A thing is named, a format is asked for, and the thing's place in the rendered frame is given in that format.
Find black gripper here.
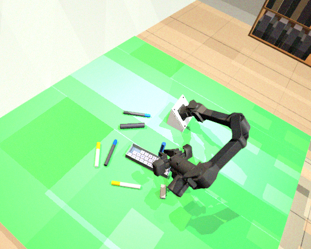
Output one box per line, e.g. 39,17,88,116
152,144,192,177

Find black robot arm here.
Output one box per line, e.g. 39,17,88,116
167,99,251,197

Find blue stylus with cream tip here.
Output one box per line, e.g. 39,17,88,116
159,142,166,153

